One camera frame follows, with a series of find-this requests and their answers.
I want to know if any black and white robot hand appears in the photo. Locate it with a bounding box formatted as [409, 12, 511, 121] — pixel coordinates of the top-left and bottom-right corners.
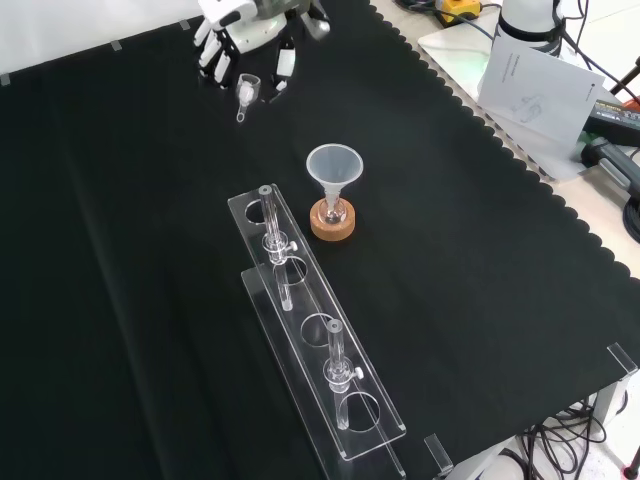
[193, 0, 331, 104]

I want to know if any clear weighing funnel with NaCl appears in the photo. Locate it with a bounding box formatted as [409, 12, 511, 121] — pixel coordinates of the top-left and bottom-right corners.
[234, 73, 263, 124]

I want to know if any translucent plastic funnel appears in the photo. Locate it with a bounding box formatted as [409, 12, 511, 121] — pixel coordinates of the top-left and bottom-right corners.
[305, 143, 365, 212]

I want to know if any small round-bottom glass flask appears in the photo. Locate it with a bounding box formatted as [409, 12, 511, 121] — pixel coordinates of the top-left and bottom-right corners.
[319, 194, 347, 226]

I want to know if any clear acrylic funnel stand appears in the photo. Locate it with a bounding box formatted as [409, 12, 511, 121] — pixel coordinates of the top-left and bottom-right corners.
[227, 183, 408, 480]

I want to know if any yellow stop button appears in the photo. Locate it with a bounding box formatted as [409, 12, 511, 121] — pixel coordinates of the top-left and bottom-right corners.
[433, 0, 482, 27]

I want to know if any white printed paper sheet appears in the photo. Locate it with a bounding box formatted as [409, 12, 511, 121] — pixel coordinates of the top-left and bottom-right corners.
[476, 37, 607, 162]

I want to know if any black bench cloth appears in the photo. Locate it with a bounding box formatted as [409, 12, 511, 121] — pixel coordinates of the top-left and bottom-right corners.
[0, 0, 640, 480]

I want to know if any black power adapter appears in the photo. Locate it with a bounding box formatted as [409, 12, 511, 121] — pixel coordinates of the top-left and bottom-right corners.
[584, 97, 640, 147]

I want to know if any black tripod leg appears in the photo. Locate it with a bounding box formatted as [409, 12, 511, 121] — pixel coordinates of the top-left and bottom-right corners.
[608, 53, 640, 97]

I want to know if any clear cloth clip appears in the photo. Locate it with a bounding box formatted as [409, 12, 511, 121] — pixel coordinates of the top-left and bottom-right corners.
[423, 433, 455, 477]
[606, 343, 640, 375]

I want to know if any cork ring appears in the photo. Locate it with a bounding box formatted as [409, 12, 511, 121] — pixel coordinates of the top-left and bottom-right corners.
[309, 198, 358, 245]

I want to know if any black floor cable bundle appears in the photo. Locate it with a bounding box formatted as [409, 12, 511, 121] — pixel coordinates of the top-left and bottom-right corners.
[512, 392, 640, 480]

